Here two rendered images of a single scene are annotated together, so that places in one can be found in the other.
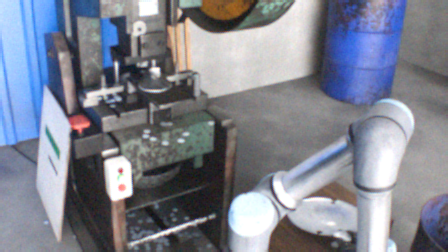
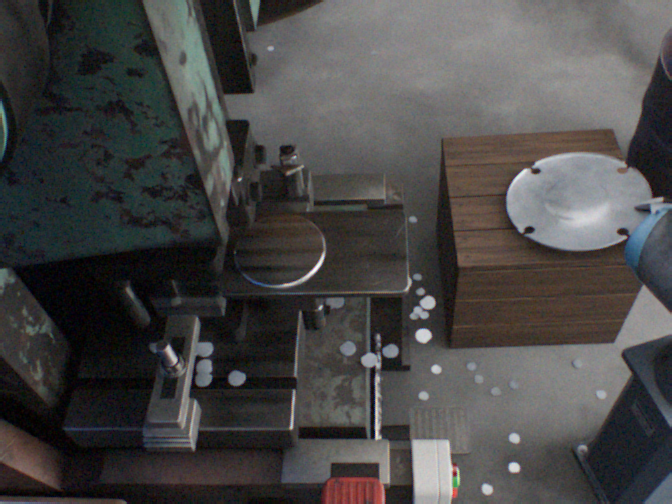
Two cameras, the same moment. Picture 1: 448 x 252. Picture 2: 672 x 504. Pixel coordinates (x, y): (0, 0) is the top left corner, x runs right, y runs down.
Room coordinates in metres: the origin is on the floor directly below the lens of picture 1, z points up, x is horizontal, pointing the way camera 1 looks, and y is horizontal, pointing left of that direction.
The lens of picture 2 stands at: (1.17, 0.49, 1.53)
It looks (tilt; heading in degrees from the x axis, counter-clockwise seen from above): 53 degrees down; 305
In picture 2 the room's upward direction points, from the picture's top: 7 degrees counter-clockwise
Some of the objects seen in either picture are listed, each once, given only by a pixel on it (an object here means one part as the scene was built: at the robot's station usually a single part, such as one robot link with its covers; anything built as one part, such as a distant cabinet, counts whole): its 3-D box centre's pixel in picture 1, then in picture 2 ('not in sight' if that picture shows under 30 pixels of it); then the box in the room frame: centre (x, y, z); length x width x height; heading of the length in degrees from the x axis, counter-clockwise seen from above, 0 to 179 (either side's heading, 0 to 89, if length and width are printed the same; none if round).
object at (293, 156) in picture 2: (195, 83); (291, 169); (1.65, -0.10, 0.75); 0.03 x 0.03 x 0.10; 27
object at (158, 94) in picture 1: (161, 105); (319, 276); (1.52, 0.03, 0.72); 0.25 x 0.14 x 0.14; 27
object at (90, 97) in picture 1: (101, 87); (171, 371); (1.60, 0.26, 0.76); 0.17 x 0.06 x 0.10; 117
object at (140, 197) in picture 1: (144, 173); not in sight; (1.69, 0.12, 0.31); 0.43 x 0.42 x 0.01; 117
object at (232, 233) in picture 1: (251, 222); not in sight; (0.97, -0.22, 0.62); 0.13 x 0.12 x 0.14; 144
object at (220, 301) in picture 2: (142, 80); (195, 262); (1.67, 0.11, 0.76); 0.15 x 0.09 x 0.05; 117
